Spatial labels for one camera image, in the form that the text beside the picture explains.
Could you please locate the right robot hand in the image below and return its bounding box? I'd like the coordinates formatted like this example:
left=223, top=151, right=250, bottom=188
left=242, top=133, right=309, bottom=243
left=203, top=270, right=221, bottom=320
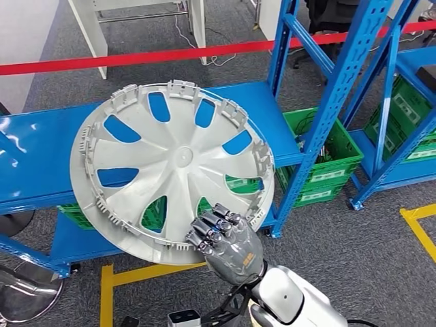
left=185, top=203, right=266, bottom=286

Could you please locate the grey plastic wheel hubcap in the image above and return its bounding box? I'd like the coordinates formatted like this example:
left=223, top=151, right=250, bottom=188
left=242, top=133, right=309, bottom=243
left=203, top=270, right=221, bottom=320
left=69, top=80, right=276, bottom=266

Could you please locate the blue metal shelf rack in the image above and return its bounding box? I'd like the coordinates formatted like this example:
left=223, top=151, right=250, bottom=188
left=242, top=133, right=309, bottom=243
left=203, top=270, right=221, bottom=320
left=0, top=0, right=396, bottom=279
left=342, top=0, right=436, bottom=212

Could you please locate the red barrier belt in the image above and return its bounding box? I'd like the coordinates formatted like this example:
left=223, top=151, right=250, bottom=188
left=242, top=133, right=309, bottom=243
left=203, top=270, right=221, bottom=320
left=0, top=20, right=436, bottom=77

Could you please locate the black office chair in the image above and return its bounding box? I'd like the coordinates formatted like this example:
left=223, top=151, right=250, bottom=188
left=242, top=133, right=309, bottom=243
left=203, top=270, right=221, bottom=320
left=293, top=0, right=364, bottom=71

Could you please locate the round stanchion base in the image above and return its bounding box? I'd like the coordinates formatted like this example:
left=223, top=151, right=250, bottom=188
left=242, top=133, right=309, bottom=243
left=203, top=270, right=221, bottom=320
left=0, top=209, right=35, bottom=238

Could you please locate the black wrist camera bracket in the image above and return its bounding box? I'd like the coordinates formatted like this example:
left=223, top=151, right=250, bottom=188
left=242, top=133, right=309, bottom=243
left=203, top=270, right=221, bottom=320
left=201, top=283, right=261, bottom=327

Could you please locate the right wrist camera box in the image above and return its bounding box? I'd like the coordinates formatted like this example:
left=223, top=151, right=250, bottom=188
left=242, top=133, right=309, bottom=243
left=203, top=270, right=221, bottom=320
left=167, top=309, right=201, bottom=327

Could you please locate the green crate with cables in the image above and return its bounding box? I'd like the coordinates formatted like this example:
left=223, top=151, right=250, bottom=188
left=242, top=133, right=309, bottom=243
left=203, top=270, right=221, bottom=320
left=275, top=107, right=364, bottom=193

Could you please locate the white floor cable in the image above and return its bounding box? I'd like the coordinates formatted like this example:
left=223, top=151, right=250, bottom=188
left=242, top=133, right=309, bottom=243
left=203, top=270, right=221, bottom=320
left=173, top=13, right=238, bottom=67

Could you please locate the white desk with metal frame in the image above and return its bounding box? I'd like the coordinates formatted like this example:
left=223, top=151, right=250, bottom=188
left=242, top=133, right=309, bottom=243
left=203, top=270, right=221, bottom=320
left=259, top=0, right=284, bottom=42

